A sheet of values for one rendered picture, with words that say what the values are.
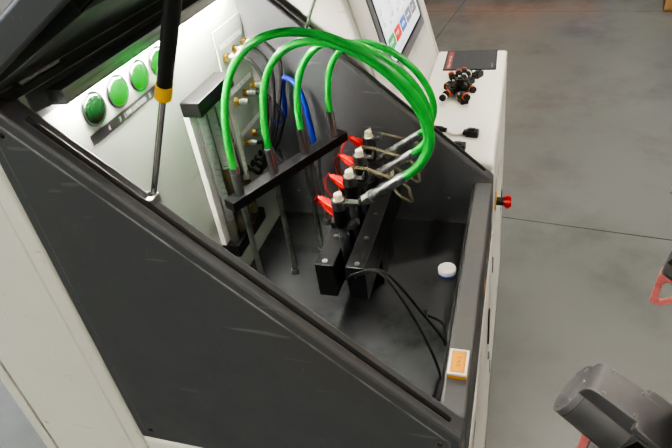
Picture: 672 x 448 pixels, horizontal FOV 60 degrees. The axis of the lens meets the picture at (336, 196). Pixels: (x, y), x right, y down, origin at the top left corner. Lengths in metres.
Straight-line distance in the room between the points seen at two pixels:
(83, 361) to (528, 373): 1.54
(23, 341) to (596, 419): 0.89
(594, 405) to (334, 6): 0.94
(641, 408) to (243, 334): 0.49
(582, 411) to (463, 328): 0.43
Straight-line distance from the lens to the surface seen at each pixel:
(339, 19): 1.29
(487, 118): 1.57
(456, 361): 0.95
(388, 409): 0.86
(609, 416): 0.62
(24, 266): 0.97
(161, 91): 0.66
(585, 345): 2.31
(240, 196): 1.13
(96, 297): 0.93
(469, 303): 1.06
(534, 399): 2.13
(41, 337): 1.10
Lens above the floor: 1.70
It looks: 34 degrees down
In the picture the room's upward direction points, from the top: 9 degrees counter-clockwise
